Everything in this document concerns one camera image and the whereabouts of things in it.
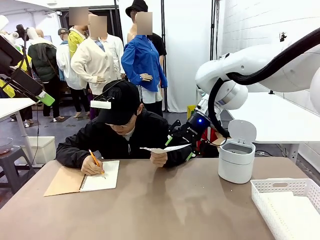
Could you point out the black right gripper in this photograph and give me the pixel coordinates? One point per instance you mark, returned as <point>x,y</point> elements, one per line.
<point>196,127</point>

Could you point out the white paper sheet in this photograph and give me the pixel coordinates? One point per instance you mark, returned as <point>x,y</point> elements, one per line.
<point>175,148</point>

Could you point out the yellow pencil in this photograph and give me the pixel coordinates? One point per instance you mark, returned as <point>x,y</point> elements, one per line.
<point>95,158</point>

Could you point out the person's left forearm black sleeve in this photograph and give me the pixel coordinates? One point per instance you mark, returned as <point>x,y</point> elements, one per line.
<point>177,158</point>

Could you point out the person's right forearm black sleeve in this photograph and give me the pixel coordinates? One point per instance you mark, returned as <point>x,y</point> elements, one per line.
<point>71,155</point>

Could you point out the stack of white paper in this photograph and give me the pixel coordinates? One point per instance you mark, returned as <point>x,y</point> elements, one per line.
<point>295,215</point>

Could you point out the person's left hand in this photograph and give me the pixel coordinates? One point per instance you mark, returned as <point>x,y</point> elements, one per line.
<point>159,158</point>

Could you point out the person's right hand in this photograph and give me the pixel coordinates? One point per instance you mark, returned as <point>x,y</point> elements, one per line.
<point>91,167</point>

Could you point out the red bag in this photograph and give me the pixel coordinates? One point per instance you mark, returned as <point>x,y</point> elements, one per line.
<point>203,146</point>

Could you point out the yellow garment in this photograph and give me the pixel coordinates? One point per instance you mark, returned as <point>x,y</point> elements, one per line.
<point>6,90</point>

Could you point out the small white table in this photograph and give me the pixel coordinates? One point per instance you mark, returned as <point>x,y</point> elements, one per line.
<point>12,105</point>

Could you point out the yellow green bag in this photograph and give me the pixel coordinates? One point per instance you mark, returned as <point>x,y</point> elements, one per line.
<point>191,110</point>

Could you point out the brown cardboard box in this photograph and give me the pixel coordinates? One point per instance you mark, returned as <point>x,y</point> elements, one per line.
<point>217,142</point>

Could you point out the person's black jacket torso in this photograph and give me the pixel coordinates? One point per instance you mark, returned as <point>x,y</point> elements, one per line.
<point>150,132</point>

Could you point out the white lidded trash bin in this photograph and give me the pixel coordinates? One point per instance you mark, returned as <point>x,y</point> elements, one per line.
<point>235,170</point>

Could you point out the yellow jacket mannequin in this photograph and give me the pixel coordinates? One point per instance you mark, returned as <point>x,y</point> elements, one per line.
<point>73,41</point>

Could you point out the glass bowl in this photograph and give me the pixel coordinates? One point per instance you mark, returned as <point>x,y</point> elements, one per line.
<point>5,146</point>

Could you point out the white storage box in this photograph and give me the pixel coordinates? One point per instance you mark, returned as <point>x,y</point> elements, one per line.
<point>42,150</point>

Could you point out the cream jacket mannequin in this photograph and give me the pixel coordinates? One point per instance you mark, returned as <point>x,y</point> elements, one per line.
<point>95,60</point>

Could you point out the black stool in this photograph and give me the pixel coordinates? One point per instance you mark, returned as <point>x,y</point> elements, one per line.
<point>12,155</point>

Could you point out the black baseball cap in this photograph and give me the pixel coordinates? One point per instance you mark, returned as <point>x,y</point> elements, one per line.
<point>122,100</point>

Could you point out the spiral notebook brown cover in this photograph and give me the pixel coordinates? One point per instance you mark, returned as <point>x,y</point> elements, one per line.
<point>105,178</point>

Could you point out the blue shirt mannequin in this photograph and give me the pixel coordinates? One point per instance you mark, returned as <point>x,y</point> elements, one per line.
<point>142,60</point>

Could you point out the large white table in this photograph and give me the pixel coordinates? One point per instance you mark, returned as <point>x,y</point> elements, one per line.
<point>275,125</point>

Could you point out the white perforated plastic basket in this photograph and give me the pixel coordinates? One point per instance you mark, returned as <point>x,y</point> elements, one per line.
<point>257,197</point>

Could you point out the black t-shirt mannequin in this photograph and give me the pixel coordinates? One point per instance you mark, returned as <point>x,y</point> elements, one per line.
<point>158,43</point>

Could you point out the black backdrop stand pole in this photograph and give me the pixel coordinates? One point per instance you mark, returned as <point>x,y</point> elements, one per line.
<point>213,12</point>
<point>163,22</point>

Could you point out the black bucket hat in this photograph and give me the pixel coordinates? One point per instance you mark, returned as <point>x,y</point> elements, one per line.
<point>137,6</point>

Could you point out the black background camera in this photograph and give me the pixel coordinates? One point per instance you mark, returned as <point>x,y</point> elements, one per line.
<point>21,30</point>

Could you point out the white head-mounted camera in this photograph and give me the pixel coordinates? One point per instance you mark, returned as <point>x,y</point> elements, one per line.
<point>100,104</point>

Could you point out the small black wall camera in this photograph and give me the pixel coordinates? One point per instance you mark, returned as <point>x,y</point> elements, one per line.
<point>283,37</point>

